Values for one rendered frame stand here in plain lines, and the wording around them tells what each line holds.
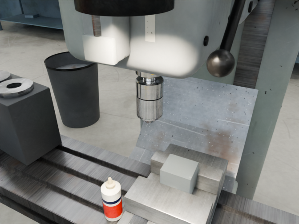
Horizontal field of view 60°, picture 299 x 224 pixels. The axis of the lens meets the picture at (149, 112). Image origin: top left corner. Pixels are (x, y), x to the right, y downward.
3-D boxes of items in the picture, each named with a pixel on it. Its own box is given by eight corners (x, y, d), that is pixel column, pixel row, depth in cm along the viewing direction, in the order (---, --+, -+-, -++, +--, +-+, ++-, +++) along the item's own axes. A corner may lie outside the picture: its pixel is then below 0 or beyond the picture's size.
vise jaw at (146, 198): (201, 243, 44) (204, 229, 41) (124, 210, 49) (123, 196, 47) (210, 215, 48) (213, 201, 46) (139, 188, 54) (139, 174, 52)
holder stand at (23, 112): (26, 166, 69) (5, 101, 59) (-18, 139, 79) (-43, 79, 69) (62, 143, 78) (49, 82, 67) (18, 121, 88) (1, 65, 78)
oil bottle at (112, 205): (116, 225, 54) (112, 188, 49) (100, 217, 56) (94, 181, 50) (126, 210, 57) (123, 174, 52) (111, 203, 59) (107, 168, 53)
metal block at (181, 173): (187, 202, 49) (190, 180, 46) (159, 192, 51) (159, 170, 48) (195, 184, 53) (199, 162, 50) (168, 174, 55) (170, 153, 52)
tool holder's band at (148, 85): (167, 88, 42) (167, 82, 41) (139, 91, 41) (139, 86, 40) (159, 77, 46) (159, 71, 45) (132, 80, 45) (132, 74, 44)
